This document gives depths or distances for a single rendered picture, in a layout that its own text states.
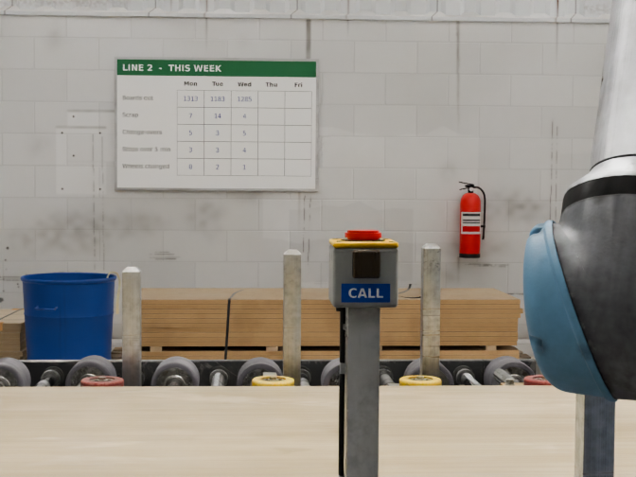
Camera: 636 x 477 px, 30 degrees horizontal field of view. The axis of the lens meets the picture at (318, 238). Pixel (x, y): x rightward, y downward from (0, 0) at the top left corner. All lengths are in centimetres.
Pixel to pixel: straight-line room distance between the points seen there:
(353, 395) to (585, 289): 57
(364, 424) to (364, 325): 11
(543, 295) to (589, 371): 6
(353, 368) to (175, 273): 725
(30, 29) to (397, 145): 270
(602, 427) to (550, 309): 59
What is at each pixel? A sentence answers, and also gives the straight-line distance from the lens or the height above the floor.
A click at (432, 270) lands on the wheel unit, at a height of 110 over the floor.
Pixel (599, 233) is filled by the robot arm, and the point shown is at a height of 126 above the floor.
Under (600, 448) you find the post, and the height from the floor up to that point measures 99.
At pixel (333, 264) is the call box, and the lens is 126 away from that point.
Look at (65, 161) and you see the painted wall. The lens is 858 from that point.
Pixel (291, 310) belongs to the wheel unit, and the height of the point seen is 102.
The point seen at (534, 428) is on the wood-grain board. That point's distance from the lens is 190.
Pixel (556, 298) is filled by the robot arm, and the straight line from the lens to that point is 77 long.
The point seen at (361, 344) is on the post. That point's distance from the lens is 129.
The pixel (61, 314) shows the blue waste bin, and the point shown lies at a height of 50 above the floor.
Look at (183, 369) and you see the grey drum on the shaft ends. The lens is 280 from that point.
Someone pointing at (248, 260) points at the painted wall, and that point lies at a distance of 849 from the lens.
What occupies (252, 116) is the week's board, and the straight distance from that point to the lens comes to 846.
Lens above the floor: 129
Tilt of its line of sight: 3 degrees down
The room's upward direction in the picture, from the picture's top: straight up
